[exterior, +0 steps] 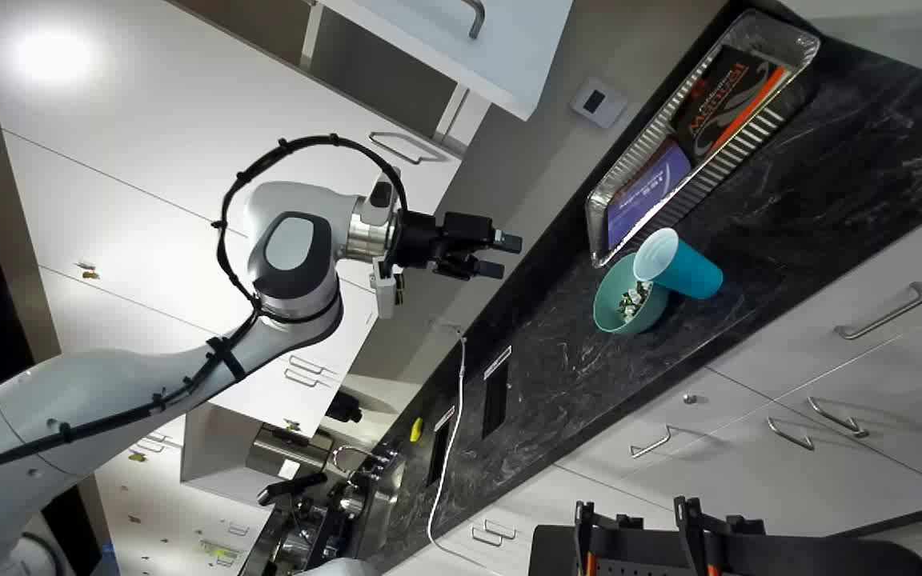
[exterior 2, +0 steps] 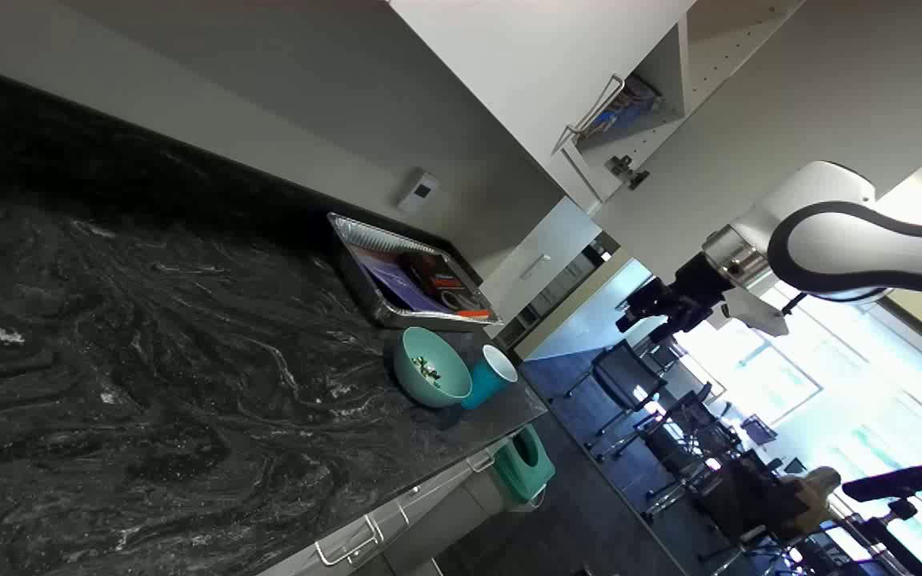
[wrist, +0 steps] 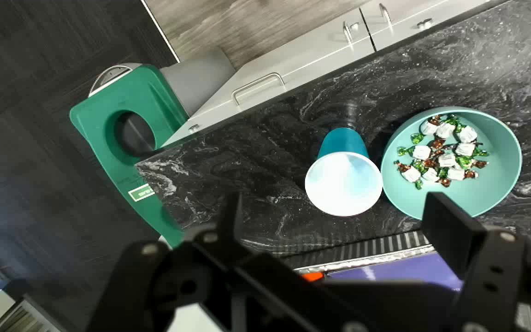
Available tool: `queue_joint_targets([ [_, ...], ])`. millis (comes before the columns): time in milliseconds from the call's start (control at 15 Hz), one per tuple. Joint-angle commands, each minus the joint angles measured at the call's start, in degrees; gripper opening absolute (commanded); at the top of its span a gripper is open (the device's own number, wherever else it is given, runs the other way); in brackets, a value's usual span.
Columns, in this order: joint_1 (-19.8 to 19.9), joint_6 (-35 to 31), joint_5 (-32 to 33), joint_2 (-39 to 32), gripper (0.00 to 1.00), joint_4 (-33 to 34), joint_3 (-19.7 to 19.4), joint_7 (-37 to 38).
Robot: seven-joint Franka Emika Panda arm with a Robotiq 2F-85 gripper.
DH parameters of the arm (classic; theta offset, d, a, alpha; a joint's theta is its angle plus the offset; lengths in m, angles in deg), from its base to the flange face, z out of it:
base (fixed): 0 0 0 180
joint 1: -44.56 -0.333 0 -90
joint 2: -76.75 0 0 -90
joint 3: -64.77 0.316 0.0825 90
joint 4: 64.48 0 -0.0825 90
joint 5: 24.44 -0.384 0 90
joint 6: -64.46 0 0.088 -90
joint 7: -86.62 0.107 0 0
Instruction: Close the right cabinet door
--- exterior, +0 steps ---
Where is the white upper cabinet panel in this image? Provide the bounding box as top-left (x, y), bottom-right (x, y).
top-left (0, 131), bottom-right (387, 377)
top-left (37, 267), bottom-right (348, 442)

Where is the black camera stand base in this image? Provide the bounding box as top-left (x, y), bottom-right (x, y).
top-left (527, 523), bottom-right (922, 576)

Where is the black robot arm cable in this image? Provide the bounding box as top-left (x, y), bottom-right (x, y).
top-left (0, 131), bottom-right (414, 489)

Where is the white wall thermostat panel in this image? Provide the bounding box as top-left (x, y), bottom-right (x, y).
top-left (569, 75), bottom-right (630, 134)

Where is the steel coffee machine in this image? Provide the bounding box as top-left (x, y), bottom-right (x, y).
top-left (235, 422), bottom-right (414, 576)

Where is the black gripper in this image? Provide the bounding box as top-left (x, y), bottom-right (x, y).
top-left (391, 207), bottom-right (525, 285)

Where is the purple packet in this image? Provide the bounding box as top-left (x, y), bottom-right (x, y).
top-left (603, 138), bottom-right (694, 249)

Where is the white cabinet carcass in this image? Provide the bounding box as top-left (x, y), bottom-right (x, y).
top-left (168, 0), bottom-right (496, 149)

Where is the small black appliance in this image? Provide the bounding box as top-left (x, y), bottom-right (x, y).
top-left (327, 390), bottom-right (367, 425)

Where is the orange and black packet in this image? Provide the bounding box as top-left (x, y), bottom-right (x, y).
top-left (669, 42), bottom-right (793, 168)

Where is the blue plastic cup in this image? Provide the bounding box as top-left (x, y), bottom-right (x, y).
top-left (630, 226), bottom-right (726, 303)

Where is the black clamp with orange trim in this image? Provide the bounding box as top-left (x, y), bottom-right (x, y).
top-left (569, 499), bottom-right (649, 576)
top-left (669, 492), bottom-right (769, 576)

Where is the thin white cable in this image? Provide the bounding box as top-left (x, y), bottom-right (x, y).
top-left (423, 332), bottom-right (470, 547)

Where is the teal bowl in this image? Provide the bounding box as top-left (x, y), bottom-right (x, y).
top-left (589, 254), bottom-right (671, 341)

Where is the silver drawer handle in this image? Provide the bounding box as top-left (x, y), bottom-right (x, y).
top-left (804, 395), bottom-right (870, 442)
top-left (765, 418), bottom-right (821, 455)
top-left (629, 422), bottom-right (689, 461)
top-left (836, 281), bottom-right (922, 345)
top-left (470, 519), bottom-right (519, 553)

